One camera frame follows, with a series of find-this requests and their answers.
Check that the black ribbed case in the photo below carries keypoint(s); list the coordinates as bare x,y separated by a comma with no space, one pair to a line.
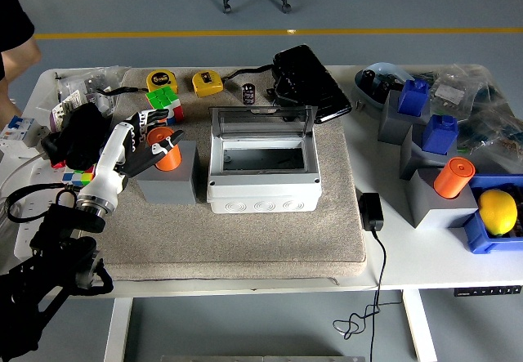
310,84

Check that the blue plastic bin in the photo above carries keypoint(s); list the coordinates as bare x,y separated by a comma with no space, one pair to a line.
478,239

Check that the white power strip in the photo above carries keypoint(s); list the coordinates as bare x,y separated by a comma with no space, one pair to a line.
41,211

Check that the person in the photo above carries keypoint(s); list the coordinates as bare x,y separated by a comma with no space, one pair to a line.
12,23

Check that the black cloth bundle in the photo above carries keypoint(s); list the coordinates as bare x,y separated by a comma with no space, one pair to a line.
77,133

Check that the black table control panel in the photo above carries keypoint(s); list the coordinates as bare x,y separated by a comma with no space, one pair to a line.
486,291

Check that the yellow tape measure square label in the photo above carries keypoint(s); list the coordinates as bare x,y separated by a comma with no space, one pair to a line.
207,84

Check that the orange cylinder battery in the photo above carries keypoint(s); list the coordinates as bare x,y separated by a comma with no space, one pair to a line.
167,161
451,178

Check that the black power adapter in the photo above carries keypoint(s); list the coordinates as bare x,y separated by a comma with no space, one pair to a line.
371,211

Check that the clear bags of small parts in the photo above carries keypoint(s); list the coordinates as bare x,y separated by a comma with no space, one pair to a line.
102,78

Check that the white junction box clear lid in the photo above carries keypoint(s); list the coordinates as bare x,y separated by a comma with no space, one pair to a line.
261,198

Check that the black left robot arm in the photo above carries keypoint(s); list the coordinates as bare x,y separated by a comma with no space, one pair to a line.
61,247

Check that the yellow tape measure round label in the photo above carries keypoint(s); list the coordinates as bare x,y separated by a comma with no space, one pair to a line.
161,79

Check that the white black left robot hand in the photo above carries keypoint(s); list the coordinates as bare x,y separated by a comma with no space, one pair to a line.
107,162

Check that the colourful puzzle cube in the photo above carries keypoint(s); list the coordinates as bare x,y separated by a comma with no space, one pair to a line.
161,97
75,177

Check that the white blue circuit breaker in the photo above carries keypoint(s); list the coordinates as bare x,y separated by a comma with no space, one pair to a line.
16,129

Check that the light blue bowl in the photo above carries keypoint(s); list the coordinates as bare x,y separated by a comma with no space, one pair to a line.
384,68

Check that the white table leg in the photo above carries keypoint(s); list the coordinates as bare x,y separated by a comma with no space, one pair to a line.
118,329
418,325

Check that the blue plastic block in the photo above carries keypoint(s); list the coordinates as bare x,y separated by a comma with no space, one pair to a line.
439,133
412,98

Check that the yellow lemon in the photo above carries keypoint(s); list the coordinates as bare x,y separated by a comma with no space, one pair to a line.
497,213

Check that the clear bag of dark parts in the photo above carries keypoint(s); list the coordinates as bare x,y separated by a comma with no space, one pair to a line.
494,133

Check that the grey-brown mat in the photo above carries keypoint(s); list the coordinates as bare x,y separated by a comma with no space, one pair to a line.
245,247

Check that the white socket adapter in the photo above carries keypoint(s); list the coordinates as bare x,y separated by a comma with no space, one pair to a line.
38,135

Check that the clear bag with grey label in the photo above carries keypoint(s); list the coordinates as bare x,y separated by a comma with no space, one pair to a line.
453,88

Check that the black capacitor with white print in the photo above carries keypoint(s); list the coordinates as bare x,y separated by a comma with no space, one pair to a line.
248,93

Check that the grey block with round hole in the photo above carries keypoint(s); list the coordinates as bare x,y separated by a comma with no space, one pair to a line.
171,186

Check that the small metal pins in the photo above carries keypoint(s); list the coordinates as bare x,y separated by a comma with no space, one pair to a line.
359,105

